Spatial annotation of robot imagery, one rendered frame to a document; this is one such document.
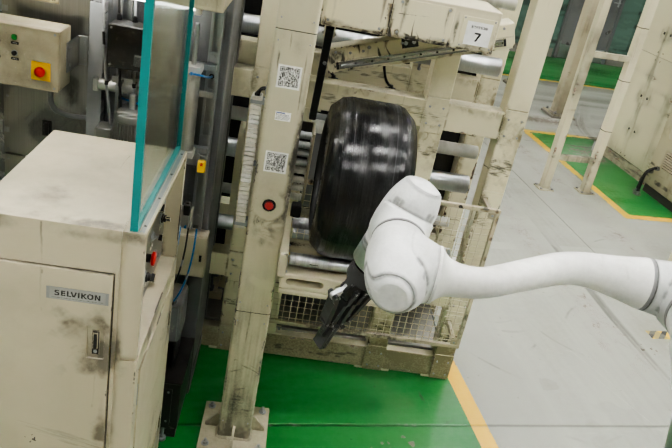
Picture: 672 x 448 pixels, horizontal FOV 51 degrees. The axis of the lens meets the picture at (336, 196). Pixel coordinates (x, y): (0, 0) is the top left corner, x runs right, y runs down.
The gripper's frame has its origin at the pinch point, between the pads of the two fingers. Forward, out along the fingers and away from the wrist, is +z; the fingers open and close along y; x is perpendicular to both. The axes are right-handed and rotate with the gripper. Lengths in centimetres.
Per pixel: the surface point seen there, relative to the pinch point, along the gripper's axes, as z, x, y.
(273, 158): 16, 82, 41
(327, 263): 39, 54, 60
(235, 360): 96, 60, 52
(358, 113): -10, 73, 57
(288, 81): -9, 88, 38
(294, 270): 46, 59, 53
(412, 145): -11, 57, 69
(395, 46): -23, 102, 89
